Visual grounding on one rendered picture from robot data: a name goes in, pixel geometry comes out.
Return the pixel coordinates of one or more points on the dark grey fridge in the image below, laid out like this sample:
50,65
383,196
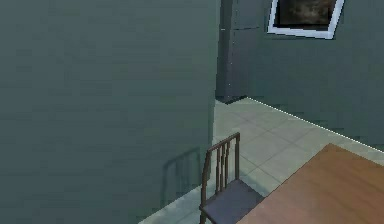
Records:
238,60

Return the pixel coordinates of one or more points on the brown wooden chair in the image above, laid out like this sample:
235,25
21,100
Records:
230,201

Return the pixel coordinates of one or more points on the white framed dark picture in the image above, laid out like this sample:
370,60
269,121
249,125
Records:
305,13

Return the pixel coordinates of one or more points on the brown wooden table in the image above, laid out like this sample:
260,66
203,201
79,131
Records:
326,193

